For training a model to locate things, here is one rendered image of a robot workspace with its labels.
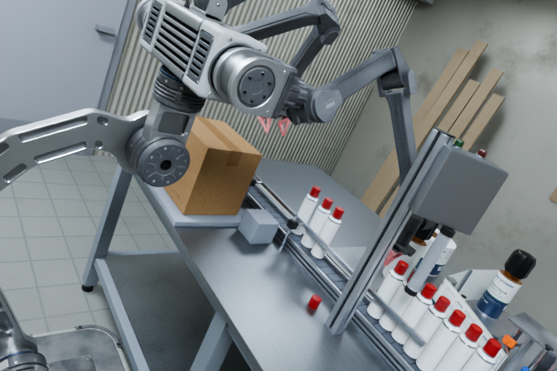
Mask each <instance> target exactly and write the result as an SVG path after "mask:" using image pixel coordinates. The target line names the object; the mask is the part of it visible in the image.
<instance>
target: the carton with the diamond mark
mask: <svg viewBox="0 0 557 371"><path fill-rule="evenodd" d="M185 147H186V149H187V150H188V152H189V154H190V165H189V167H188V169H187V171H186V173H185V175H184V176H183V177H182V178H181V179H180V180H179V181H177V182H175V183H174V184H172V185H169V186H165V187H163V188H164V190H165V191H166V192H167V193H168V195H169V196H170V197H171V199H172V200H173V202H174V203H175V205H176V206H177V208H178V209H179V210H180V211H181V212H182V214H200V215H237V214H238V212H239V209H240V206H241V204H242V202H243V199H244V197H245V194H246V192H247V190H248V188H249V185H250V182H251V181H252V179H253V176H254V174H255V171H256V169H257V167H258V164H259V162H260V159H261V157H262V154H261V153H259V152H258V151H257V150H256V149H255V148H254V147H252V146H251V145H250V144H249V143H248V142H247V141H245V140H244V139H243V138H242V137H241V136H240V135H239V134H238V133H237V132H236V131H235V130H234V129H233V128H231V127H230V126H229V125H228V124H227V123H225V122H223V121H219V120H215V119H209V118H203V117H199V116H196V118H195V121H194V123H193V125H192V128H191V132H190V134H189V137H188V139H187V142H186V145H185Z"/></svg>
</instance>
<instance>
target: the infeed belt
mask: <svg viewBox="0 0 557 371"><path fill-rule="evenodd" d="M249 193H250V194H251V195H252V196H253V197H254V198H255V199H256V200H257V201H258V202H259V204H260V205H261V206H262V207H263V208H264V209H265V210H267V211H268V212H269V213H270V214H271V215H272V216H273V217H274V218H275V219H276V220H277V221H278V223H279V225H280V226H281V227H282V229H283V230H284V231H285V232H286V233H287V232H288V229H289V227H288V226H287V222H288V220H289V218H288V217H287V216H286V215H285V214H284V213H283V212H282V211H281V210H280V209H279V208H278V206H277V205H276V204H275V203H274V202H273V201H272V200H271V199H270V198H269V197H268V196H267V195H266V194H265V193H264V192H263V191H262V190H261V189H260V188H259V187H258V186H257V185H255V186H251V187H250V189H249ZM303 235H304V233H303V234H302V235H301V236H297V235H294V234H292V233H290V235H289V236H290V237H291V238H292V239H293V241H294V242H295V243H296V244H297V245H298V246H299V247H300V248H301V249H302V250H303V251H304V252H305V253H306V254H307V255H308V256H309V257H310V258H311V259H312V260H313V261H314V262H315V263H316V265H317V266H318V267H319V268H320V269H321V270H322V271H323V272H324V273H325V274H326V275H327V277H328V278H329V279H330V280H331V281H332V282H333V283H334V284H335V285H336V286H337V287H338V288H339V290H340V291H341V292H342V291H343V289H344V288H345V286H346V284H347V282H348V281H349V280H348V279H347V278H346V276H345V275H344V274H343V273H341V271H340V270H339V269H338V268H337V267H336V266H335V265H334V264H333V263H332V262H331V261H330V260H329V259H328V258H327V257H326V256H324V258H323V259H322V260H319V259H316V258H314V257H313V256H312V255H311V254H310V252H311V249H307V248H305V247H304V246H302V245H301V244H300V242H301V240H302V238H303ZM370 303H371V302H370V301H369V300H368V299H367V298H366V297H365V296H364V297H363V299H362V301H361V303H360V305H359V306H358V307H357V309H358V310H359V311H360V312H361V314H362V315H363V316H364V317H365V318H366V319H367V320H368V321H369V322H370V323H371V324H372V325H373V326H374V327H375V328H376V329H377V330H378V331H379V332H380V333H381V334H382V335H383V336H384V337H385V339H386V340H387V341H388V342H389V343H390V344H391V345H392V346H393V347H394V348H395V350H396V351H397V352H398V353H399V354H400V355H401V356H402V357H403V358H404V359H405V360H406V361H407V363H408V364H409V365H410V366H411V367H412V368H413V369H414V370H415V371H419V370H418V369H417V367H416V365H415V361H416V360H412V359H410V358H409V357H407V356H406V355H405V354H404V352H403V350H402V347H403V346H402V345H399V344H397V343H395V342H394V341H393V339H392V338H391V333H390V332H387V331H385V330H383V329H382V328H381V327H380V326H379V323H378V322H379V321H378V320H374V319H373V318H371V317H370V316H369V315H368V314H367V313H366V309H367V308H368V306H369V305H370Z"/></svg>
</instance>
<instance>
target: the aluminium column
mask: <svg viewBox="0 0 557 371"><path fill-rule="evenodd" d="M455 138H456V137H455V136H454V135H452V134H450V133H448V132H445V131H444V130H442V129H439V128H435V127H433V129H432V131H431V133H430V134H429V136H428V138H427V140H426V142H425V144H424V145H423V147H422V149H421V151H420V152H419V154H418V156H417V158H416V159H415V161H414V164H413V165H412V167H411V168H410V170H409V173H408V175H407V176H406V177H405V179H404V182H403V183H402V185H401V187H400V189H399V190H398V192H397V194H396V196H395V198H394V199H393V201H392V203H391V205H390V207H389V209H388V210H387V212H386V213H385V216H384V218H383V219H382V220H381V222H380V225H379V227H378V228H377V230H376V232H375V234H374V235H373V237H372V239H371V241H370V242H369V244H368V246H367V248H366V250H365V252H364V253H363V255H362V257H361V259H360V261H359V262H358V264H357V265H356V268H355V270H354V272H353V273H352V275H351V277H350V279H349V281H348V282H347V284H346V286H345V288H344V289H343V291H342V293H341V295H340V296H339V298H338V300H337V303H336V304H335V306H334V307H333V309H332V311H331V313H330V315H329V316H328V318H327V320H326V322H325V324H324V325H325V326H326V328H327V329H328V330H329V331H330V333H331V334H332V335H339V334H343V332H344V330H345V328H346V327H347V325H348V323H349V322H350V320H351V318H352V317H353V315H354V313H355V312H356V309H357V307H358V306H359V305H360V303H361V301H362V299H363V297H364V295H365V294H366V292H367V291H368V289H369V287H370V285H371V283H372V282H373V280H374V279H375V276H376V275H377V273H378V271H379V270H380V268H381V266H382V264H383V263H384V261H385V259H386V258H387V256H388V254H389V253H390V250H391V249H392V248H393V246H394V244H395V242H396V240H397V238H398V237H399V236H400V233H401V232H402V230H403V228H404V226H405V225H406V223H407V221H408V220H409V217H410V216H411V215H412V213H413V212H412V210H411V209H410V208H409V205H410V203H411V201H412V200H413V198H414V196H415V195H416V193H417V191H418V189H419V188H420V186H421V184H422V183H423V181H424V178H425V177H426V176H427V174H428V172H429V170H430V168H431V166H432V165H433V163H434V161H435V160H436V158H437V156H438V154H439V153H440V151H441V149H442V148H443V145H444V144H448V145H450V146H452V144H453V141H454V140H455Z"/></svg>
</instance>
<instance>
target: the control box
mask: <svg viewBox="0 0 557 371"><path fill-rule="evenodd" d="M508 176H509V173H508V172H506V171H505V170H503V169H502V168H500V167H499V166H498V165H496V164H495V163H493V162H492V161H489V160H487V159H485V160H483V159H481V158H480V157H477V156H475V154H473V153H470V152H468V151H465V150H463V149H462V150H460V149H457V148H456V147H454V146H450V145H448V144H444V145H443V148H442V149H441V151H440V153H439V154H438V156H437V158H436V160H435V161H434V163H433V165H432V166H431V168H430V170H429V172H428V174H427V176H426V177H425V178H424V181H423V183H422V184H421V186H420V188H419V189H418V191H417V193H416V195H415V196H414V198H413V200H412V201H411V203H410V205H409V208H410V209H411V210H412V212H413V213H414V214H416V215H418V216H420V217H422V218H425V219H428V220H431V221H433V222H435V223H437V224H441V225H443V226H446V227H448V228H450V229H454V230H457V231H458V232H461V233H463V234H466V235H471V233H472V231H473V230H474V229H475V228H476V226H477V224H478V222H479V221H480V219H481V218H482V216H483V215H484V213H485V212H486V210H487V208H488V207H489V205H490V203H491V202H492V201H493V199H494V198H495V196H496V194H497V192H498V191H499V190H500V189H501V187H502V185H503V183H504V182H505V180H506V178H507V177H508Z"/></svg>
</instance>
